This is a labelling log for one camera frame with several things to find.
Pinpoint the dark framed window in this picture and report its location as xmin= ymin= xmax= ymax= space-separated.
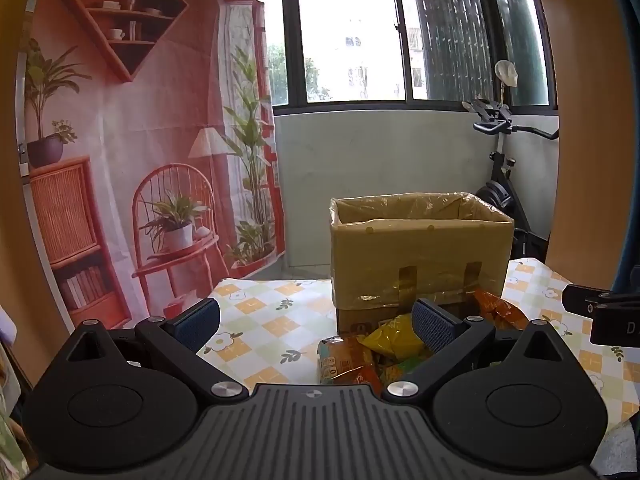
xmin=190 ymin=0 xmax=558 ymax=111

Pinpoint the cardboard box with plastic liner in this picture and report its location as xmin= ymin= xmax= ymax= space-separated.
xmin=329 ymin=191 xmax=516 ymax=337

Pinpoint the orange snack packet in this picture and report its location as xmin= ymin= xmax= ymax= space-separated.
xmin=472 ymin=289 xmax=531 ymax=331

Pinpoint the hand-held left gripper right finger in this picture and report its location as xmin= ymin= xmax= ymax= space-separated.
xmin=382 ymin=298 xmax=576 ymax=403

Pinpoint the green snack packet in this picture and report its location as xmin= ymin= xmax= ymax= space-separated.
xmin=382 ymin=355 xmax=431 ymax=386

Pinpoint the small red orange packet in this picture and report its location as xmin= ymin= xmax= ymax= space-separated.
xmin=345 ymin=365 xmax=386 ymax=396

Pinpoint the green patterned cloth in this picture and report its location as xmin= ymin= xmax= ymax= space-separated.
xmin=0 ymin=390 xmax=28 ymax=473

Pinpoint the yellow snack packet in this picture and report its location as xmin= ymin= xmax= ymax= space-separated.
xmin=357 ymin=312 xmax=433 ymax=361

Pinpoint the white object on pole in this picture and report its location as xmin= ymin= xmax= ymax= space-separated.
xmin=494 ymin=60 xmax=521 ymax=111

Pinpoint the white fluffy cloth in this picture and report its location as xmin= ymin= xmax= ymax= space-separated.
xmin=597 ymin=417 xmax=640 ymax=478

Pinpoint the printed backdrop cloth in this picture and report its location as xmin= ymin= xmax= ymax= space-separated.
xmin=17 ymin=0 xmax=288 ymax=331

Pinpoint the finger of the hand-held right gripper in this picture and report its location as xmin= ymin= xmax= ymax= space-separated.
xmin=562 ymin=285 xmax=640 ymax=313
xmin=591 ymin=302 xmax=640 ymax=347

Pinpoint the floral checked tablecloth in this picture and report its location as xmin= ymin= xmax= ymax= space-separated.
xmin=197 ymin=257 xmax=640 ymax=423

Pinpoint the teal brown snack packet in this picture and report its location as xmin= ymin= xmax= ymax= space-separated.
xmin=317 ymin=335 xmax=383 ymax=386

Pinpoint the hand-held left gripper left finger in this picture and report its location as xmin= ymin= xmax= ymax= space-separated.
xmin=60 ymin=298 xmax=249 ymax=403

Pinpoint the black exercise bike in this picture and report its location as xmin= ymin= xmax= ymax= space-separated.
xmin=461 ymin=99 xmax=560 ymax=263

